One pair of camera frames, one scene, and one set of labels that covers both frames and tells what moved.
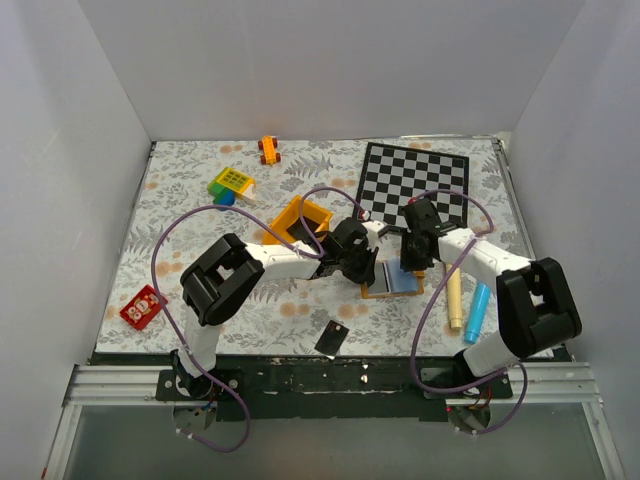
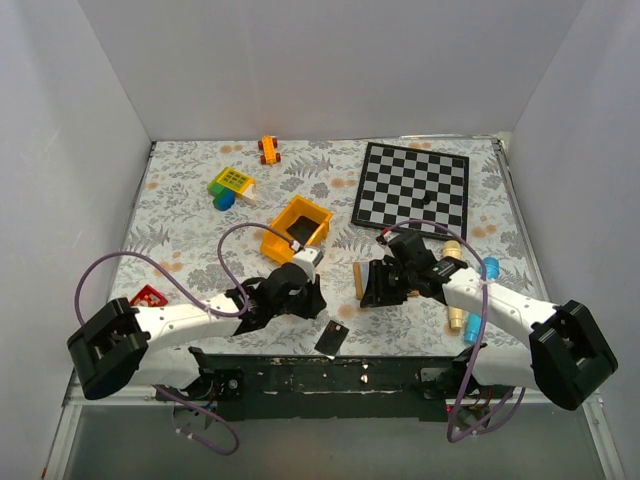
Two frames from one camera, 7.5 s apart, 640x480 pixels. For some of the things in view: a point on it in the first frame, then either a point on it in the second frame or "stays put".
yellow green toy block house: x=230 y=184 stays put
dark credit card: x=297 y=229 stays put
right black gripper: x=407 y=263 → x=376 y=293
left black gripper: x=367 y=273 → x=316 y=302
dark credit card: x=332 y=339 stays put
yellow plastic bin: x=288 y=223 stays put
